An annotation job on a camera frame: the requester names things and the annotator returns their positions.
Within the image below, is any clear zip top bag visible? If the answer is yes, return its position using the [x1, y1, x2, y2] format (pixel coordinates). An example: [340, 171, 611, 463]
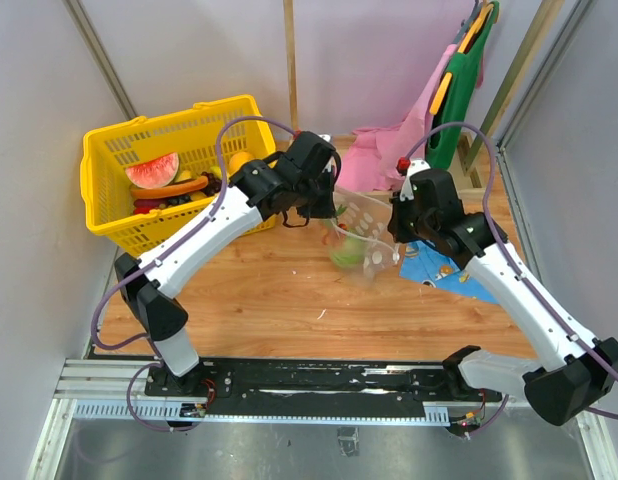
[321, 187, 400, 283]

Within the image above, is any green cabbage toy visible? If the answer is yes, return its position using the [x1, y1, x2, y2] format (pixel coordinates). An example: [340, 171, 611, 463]
[329, 236, 366, 269]

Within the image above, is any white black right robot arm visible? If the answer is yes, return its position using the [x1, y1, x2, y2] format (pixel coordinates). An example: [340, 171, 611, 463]
[388, 159, 618, 426]

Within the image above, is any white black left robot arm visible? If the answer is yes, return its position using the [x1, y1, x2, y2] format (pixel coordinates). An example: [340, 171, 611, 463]
[115, 131, 341, 396]

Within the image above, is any green cloth garment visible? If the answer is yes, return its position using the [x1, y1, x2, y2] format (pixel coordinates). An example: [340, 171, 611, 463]
[425, 1, 500, 169]

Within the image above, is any blue cartoon print cloth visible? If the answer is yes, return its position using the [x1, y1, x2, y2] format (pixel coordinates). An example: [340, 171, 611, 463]
[400, 241, 498, 305]

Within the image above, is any pink cloth garment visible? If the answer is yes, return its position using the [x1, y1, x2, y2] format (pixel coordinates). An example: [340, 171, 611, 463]
[337, 43, 457, 192]

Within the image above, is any orange fruit toy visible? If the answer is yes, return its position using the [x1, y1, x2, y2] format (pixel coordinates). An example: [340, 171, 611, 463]
[228, 151, 255, 176]

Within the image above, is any dark grape bunch toy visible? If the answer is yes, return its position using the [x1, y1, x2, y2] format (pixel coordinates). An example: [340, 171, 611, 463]
[201, 171, 222, 197]

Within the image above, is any yellow clothes hanger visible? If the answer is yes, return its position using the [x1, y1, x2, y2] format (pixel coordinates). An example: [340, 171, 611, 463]
[429, 72, 453, 116]

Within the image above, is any orange hot dog toy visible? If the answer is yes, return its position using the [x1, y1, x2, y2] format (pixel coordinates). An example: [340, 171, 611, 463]
[130, 177, 208, 199]

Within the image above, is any yellow banana toy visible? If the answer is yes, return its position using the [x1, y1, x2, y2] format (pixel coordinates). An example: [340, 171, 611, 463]
[175, 170, 195, 184]

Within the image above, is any yellow plastic shopping basket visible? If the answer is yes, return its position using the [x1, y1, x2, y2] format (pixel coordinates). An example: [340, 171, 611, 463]
[80, 95, 260, 257]

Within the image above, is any watermelon slice toy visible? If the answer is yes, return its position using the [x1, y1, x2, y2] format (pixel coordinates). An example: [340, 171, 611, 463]
[125, 152, 180, 189]

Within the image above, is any red chili pepper toy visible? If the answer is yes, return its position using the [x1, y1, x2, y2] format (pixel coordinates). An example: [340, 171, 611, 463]
[132, 199, 167, 215]

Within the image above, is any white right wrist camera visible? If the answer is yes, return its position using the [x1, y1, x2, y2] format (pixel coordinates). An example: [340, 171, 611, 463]
[396, 157, 430, 202]

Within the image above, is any wooden clothes rack frame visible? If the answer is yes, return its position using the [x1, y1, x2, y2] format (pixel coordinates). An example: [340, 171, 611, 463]
[282, 0, 565, 201]

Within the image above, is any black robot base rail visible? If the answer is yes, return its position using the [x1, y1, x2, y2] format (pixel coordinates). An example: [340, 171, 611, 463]
[144, 358, 502, 423]

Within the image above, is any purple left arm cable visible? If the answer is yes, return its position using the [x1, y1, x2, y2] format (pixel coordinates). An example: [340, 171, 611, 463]
[90, 115, 303, 434]

